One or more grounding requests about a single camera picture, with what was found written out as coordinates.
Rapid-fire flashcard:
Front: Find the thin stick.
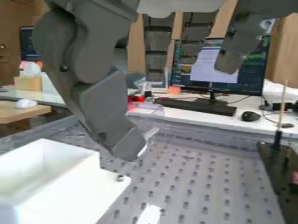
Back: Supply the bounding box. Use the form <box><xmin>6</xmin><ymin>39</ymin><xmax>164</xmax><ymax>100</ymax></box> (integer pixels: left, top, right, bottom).
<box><xmin>272</xmin><ymin>79</ymin><xmax>290</xmax><ymax>152</ymax></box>

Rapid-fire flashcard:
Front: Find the black keyboard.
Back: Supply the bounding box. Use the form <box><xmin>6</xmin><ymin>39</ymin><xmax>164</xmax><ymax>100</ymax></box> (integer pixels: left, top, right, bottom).
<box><xmin>153</xmin><ymin>97</ymin><xmax>240</xmax><ymax>118</ymax></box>

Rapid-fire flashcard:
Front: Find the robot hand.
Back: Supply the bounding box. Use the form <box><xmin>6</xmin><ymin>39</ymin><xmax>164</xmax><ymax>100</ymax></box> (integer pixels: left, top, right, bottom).
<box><xmin>32</xmin><ymin>0</ymin><xmax>298</xmax><ymax>163</ymax></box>

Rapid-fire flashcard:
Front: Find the white mouse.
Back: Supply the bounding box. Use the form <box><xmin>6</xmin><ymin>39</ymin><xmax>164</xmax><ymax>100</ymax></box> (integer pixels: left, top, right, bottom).
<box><xmin>15</xmin><ymin>98</ymin><xmax>40</xmax><ymax>110</ymax></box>

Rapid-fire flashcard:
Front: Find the small white box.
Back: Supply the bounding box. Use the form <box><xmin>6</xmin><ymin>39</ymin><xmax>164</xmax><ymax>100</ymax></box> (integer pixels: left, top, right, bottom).
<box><xmin>0</xmin><ymin>137</ymin><xmax>133</xmax><ymax>224</ymax></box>

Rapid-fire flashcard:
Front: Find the wooden desk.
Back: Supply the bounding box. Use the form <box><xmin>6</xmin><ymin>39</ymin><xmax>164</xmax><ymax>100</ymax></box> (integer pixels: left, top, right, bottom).
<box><xmin>0</xmin><ymin>99</ymin><xmax>54</xmax><ymax>125</ymax></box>

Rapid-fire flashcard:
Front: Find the red tray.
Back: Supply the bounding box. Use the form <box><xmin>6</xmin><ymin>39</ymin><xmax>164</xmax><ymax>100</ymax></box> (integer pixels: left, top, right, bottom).
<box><xmin>127</xmin><ymin>94</ymin><xmax>157</xmax><ymax>113</ymax></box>

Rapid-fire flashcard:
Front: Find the tissue box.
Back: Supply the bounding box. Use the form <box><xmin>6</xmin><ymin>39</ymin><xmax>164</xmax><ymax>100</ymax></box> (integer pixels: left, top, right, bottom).
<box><xmin>14</xmin><ymin>61</ymin><xmax>44</xmax><ymax>92</ymax></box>

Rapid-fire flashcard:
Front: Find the clear box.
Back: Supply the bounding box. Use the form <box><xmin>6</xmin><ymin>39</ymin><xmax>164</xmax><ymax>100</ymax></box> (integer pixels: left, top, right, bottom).
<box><xmin>0</xmin><ymin>99</ymin><xmax>298</xmax><ymax>224</ymax></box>

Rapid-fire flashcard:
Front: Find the black mouse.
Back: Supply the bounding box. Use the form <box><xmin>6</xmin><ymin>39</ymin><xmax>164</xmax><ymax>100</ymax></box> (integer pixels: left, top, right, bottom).
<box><xmin>241</xmin><ymin>110</ymin><xmax>264</xmax><ymax>123</ymax></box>

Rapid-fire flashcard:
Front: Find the white desk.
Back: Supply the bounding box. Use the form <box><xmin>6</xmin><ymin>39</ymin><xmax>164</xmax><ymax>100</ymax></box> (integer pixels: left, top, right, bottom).
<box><xmin>127</xmin><ymin>79</ymin><xmax>298</xmax><ymax>138</ymax></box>
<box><xmin>0</xmin><ymin>71</ymin><xmax>68</xmax><ymax>108</ymax></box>

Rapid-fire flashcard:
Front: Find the computer screen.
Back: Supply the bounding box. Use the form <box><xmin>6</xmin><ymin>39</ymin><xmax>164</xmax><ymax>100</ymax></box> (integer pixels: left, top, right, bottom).
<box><xmin>169</xmin><ymin>35</ymin><xmax>273</xmax><ymax>102</ymax></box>

